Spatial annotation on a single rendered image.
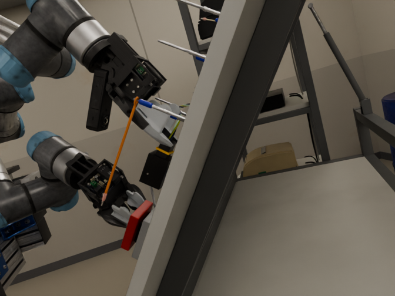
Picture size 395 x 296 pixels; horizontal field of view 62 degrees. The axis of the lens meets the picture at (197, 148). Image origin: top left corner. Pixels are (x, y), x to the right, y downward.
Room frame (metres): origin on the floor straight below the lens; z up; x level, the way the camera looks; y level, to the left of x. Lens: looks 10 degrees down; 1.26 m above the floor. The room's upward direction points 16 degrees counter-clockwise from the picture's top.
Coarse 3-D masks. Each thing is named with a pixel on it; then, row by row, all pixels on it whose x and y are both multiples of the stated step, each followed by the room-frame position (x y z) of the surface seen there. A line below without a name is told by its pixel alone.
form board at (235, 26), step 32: (256, 0) 0.35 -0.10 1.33; (224, 32) 0.30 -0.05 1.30; (224, 64) 0.30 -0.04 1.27; (192, 96) 0.31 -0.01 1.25; (224, 96) 0.39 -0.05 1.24; (192, 128) 0.32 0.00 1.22; (192, 160) 0.34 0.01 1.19; (160, 192) 0.33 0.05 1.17; (192, 192) 0.45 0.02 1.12; (160, 224) 0.34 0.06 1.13; (160, 256) 0.38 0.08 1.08; (128, 288) 0.36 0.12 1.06
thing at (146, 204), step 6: (144, 204) 0.42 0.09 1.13; (150, 204) 0.42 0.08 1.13; (138, 210) 0.40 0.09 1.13; (144, 210) 0.40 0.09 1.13; (150, 210) 0.43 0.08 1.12; (132, 216) 0.38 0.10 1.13; (138, 216) 0.39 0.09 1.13; (144, 216) 0.40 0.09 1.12; (132, 222) 0.38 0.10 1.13; (138, 222) 0.39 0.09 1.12; (126, 228) 0.39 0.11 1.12; (132, 228) 0.39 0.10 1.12; (138, 228) 0.39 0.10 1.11; (126, 234) 0.39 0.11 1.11; (132, 234) 0.39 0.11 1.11; (138, 234) 0.40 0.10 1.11; (126, 240) 0.39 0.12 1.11; (132, 240) 0.39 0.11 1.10; (126, 246) 0.39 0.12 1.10
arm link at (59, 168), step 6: (66, 150) 0.70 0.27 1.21; (72, 150) 0.70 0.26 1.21; (78, 150) 0.71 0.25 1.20; (60, 156) 0.69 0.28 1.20; (66, 156) 0.68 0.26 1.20; (72, 156) 0.68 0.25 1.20; (54, 162) 0.69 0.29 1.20; (60, 162) 0.68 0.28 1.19; (66, 162) 0.67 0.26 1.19; (54, 168) 0.69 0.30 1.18; (60, 168) 0.68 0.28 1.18; (66, 168) 0.67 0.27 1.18; (54, 174) 0.70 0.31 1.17; (60, 174) 0.68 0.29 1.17
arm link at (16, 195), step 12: (0, 168) 0.77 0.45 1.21; (0, 180) 0.73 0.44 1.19; (0, 192) 0.71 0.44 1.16; (12, 192) 0.72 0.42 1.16; (24, 192) 0.72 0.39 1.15; (0, 204) 0.69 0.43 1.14; (12, 204) 0.70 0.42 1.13; (24, 204) 0.71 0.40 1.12; (0, 216) 0.68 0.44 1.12; (12, 216) 0.70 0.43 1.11; (24, 216) 0.72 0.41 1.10
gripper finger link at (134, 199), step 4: (128, 192) 0.62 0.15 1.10; (132, 192) 0.65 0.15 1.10; (136, 192) 0.60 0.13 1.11; (128, 196) 0.64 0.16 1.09; (132, 196) 0.62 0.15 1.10; (136, 196) 0.60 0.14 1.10; (140, 196) 0.59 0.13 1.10; (128, 200) 0.63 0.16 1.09; (132, 200) 0.63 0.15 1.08; (136, 200) 0.62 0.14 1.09; (140, 200) 0.60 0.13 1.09; (144, 200) 0.59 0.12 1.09; (128, 204) 0.63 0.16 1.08; (132, 204) 0.63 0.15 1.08; (136, 204) 0.62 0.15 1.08; (140, 204) 0.61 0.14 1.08; (132, 208) 0.63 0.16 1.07; (136, 208) 0.62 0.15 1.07
